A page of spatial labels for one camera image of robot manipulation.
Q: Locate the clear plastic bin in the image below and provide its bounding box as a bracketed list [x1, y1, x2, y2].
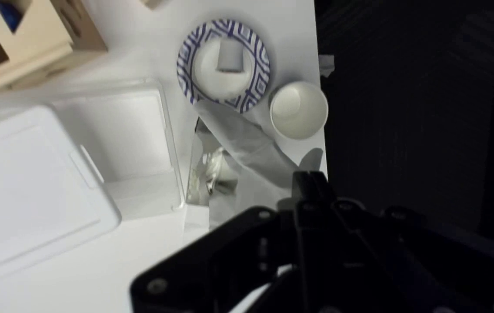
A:
[0, 79, 183, 218]

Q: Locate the white napkin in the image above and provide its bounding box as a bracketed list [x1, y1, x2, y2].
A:
[195, 98, 323, 187]

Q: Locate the white bin lid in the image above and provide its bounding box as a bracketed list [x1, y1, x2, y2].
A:
[0, 105, 120, 277]

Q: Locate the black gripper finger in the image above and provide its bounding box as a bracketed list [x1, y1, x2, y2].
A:
[292, 171, 336, 211]

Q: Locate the wooden shape sorter cube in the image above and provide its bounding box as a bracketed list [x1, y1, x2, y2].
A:
[0, 0, 108, 90]

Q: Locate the blue patterned paper plate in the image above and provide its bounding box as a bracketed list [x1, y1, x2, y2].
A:
[176, 18, 273, 112]

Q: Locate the white paper cup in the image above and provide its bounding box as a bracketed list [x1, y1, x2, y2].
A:
[268, 81, 329, 140]

